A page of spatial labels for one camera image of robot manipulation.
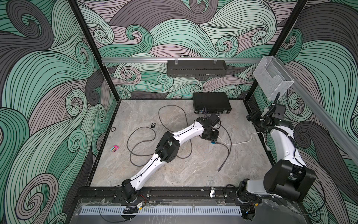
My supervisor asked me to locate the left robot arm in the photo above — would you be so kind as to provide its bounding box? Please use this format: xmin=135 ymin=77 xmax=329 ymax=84
xmin=121 ymin=114 xmax=221 ymax=203

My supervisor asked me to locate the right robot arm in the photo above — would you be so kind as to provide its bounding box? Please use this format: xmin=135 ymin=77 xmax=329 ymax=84
xmin=237 ymin=103 xmax=316 ymax=202

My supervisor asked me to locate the clear acrylic wall holder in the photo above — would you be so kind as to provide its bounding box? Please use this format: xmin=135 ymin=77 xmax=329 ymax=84
xmin=253 ymin=56 xmax=294 ymax=101

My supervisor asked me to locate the white power cord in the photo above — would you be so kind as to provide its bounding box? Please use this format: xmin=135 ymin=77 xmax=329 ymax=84
xmin=216 ymin=131 xmax=268 ymax=149

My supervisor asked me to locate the black briefcase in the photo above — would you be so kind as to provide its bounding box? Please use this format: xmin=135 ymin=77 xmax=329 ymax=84
xmin=193 ymin=92 xmax=232 ymax=114

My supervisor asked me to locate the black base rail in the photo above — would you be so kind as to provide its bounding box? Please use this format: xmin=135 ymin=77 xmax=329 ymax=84
xmin=76 ymin=185 xmax=270 ymax=205

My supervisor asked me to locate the white slotted cable duct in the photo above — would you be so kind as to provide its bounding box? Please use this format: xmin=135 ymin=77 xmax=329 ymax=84
xmin=79 ymin=205 xmax=242 ymax=216

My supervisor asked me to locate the black wall shelf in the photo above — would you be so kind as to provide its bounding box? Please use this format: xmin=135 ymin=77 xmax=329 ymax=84
xmin=167 ymin=59 xmax=227 ymax=78

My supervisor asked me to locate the grey cable of green charger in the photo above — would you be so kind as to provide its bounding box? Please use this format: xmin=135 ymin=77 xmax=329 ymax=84
xmin=158 ymin=105 xmax=194 ymax=159

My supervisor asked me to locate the pink multicolour small device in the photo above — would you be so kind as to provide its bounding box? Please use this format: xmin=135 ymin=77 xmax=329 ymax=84
xmin=111 ymin=145 xmax=119 ymax=152

